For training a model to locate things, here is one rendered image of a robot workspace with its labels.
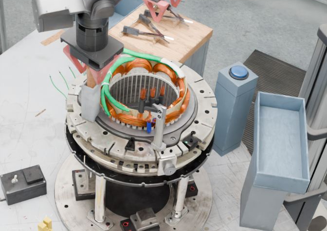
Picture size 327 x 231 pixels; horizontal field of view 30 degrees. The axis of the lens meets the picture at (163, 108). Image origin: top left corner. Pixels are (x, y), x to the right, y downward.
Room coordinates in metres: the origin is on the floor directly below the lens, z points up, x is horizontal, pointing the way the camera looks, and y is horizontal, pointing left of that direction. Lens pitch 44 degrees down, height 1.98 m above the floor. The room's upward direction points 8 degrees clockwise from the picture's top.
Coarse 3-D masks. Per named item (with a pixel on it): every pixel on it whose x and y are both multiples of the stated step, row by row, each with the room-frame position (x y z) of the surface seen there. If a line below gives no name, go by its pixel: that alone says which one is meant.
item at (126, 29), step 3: (123, 27) 1.20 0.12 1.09; (126, 27) 1.20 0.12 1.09; (129, 27) 1.20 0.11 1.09; (123, 30) 1.20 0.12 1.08; (126, 30) 1.20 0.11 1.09; (129, 30) 1.19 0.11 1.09; (132, 30) 1.19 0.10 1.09; (135, 30) 1.19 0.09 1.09; (138, 30) 1.19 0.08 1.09; (129, 33) 1.19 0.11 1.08; (132, 33) 1.19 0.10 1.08; (135, 33) 1.19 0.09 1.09
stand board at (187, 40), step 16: (128, 16) 1.29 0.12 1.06; (112, 32) 1.21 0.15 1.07; (176, 32) 1.24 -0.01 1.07; (192, 32) 1.25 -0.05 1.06; (208, 32) 1.26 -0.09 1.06; (128, 48) 1.17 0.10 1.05; (144, 48) 1.16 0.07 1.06; (160, 48) 1.17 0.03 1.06; (176, 48) 1.18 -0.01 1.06; (192, 48) 1.19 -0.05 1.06
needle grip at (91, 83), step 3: (87, 66) 0.88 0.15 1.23; (87, 69) 0.87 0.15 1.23; (87, 72) 0.87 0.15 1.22; (90, 72) 0.87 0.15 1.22; (87, 75) 0.88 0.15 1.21; (90, 75) 0.87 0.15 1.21; (87, 78) 0.88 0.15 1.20; (90, 78) 0.87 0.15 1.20; (93, 78) 0.88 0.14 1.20; (87, 81) 0.88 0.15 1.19; (90, 81) 0.87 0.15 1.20; (93, 81) 0.88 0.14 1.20; (87, 84) 0.88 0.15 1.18; (90, 84) 0.87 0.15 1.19; (93, 84) 0.88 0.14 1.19; (93, 87) 0.88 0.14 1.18
